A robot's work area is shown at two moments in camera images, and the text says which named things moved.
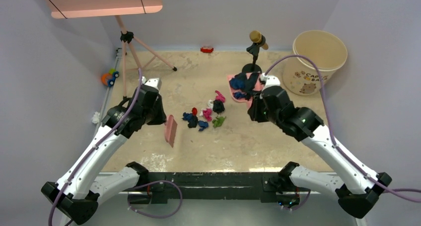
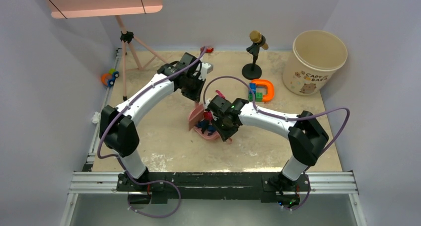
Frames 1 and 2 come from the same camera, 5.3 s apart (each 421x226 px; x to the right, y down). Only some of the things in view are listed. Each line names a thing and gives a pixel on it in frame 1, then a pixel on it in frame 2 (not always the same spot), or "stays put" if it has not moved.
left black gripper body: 154,115 → 193,86
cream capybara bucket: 300,75 stays put
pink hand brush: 170,128 → 196,115
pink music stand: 80,2 stays put
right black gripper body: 260,113 → 226,129
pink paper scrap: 220,97 stays put
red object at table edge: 207,49 stays put
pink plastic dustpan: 258,87 → 214,136
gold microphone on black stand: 258,39 stays put
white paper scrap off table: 95,118 stays put
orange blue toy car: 108,79 stays put
